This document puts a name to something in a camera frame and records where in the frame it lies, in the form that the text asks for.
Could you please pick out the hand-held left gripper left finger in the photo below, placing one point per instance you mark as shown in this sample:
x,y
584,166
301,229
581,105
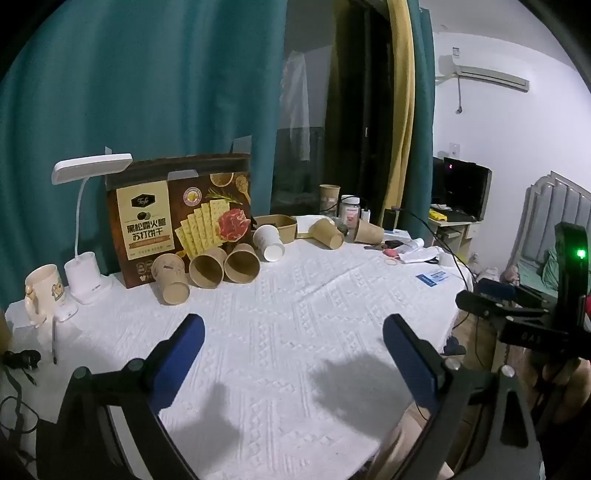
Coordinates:
x,y
178,357

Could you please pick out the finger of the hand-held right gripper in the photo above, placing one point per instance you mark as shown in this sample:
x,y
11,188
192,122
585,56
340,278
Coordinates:
x,y
489,308
496,287

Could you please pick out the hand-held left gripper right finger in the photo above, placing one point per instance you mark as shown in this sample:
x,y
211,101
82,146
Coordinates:
x,y
411,360

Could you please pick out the brown paper cup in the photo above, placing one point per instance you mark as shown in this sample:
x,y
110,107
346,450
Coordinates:
x,y
329,198
327,232
208,270
170,279
369,231
242,262

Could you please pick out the white paper cup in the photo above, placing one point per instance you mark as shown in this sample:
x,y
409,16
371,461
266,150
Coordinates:
x,y
268,242

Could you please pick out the person's right hand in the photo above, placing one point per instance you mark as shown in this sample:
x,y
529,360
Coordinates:
x,y
570,387

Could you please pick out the green pillow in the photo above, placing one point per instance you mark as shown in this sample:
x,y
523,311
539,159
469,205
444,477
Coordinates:
x,y
550,268

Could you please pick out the blue and white card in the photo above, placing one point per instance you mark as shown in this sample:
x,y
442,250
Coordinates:
x,y
432,278

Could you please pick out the white side desk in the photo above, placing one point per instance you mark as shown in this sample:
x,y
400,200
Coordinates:
x,y
450,233

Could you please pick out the white crumpled papers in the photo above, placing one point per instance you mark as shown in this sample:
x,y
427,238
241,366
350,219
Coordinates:
x,y
418,253

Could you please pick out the grey padded headboard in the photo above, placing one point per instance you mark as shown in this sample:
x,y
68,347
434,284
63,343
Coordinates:
x,y
549,212

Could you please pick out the yellow cloth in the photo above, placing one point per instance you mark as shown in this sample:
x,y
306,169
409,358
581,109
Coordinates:
x,y
438,215

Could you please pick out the white textured tablecloth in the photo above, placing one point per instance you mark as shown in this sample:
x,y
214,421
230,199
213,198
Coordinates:
x,y
277,332

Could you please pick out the black monitor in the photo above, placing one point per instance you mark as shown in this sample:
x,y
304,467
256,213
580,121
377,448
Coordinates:
x,y
464,189

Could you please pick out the white desk lamp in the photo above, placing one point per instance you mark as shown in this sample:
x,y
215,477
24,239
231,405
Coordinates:
x,y
87,277

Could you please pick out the black pen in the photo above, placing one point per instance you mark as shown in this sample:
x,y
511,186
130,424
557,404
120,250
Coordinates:
x,y
54,341

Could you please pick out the brown cracker box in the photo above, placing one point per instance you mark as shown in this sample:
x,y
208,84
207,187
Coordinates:
x,y
152,221

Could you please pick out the white charger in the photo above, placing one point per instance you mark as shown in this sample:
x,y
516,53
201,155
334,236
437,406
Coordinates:
x,y
367,215

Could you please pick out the cream cartoon mug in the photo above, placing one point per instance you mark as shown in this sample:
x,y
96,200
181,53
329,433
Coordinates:
x,y
44,290

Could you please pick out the clear jar with white lid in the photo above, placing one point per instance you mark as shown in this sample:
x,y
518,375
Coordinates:
x,y
349,211

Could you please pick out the brown paper bowl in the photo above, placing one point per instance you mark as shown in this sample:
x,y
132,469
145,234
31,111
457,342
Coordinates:
x,y
277,227

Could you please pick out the narrow teal curtain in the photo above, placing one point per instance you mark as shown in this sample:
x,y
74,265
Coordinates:
x,y
422,115

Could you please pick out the white air conditioner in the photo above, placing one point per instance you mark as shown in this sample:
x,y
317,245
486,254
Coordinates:
x,y
487,76

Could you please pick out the yellow curtain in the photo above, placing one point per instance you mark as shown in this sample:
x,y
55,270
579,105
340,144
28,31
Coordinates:
x,y
400,92

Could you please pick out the wide teal curtain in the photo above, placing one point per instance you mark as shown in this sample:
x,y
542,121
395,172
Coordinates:
x,y
138,92

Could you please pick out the hanging white garment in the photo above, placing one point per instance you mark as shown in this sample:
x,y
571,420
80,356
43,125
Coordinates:
x,y
295,92

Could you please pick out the white wall socket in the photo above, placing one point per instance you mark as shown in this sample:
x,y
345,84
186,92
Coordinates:
x,y
455,148

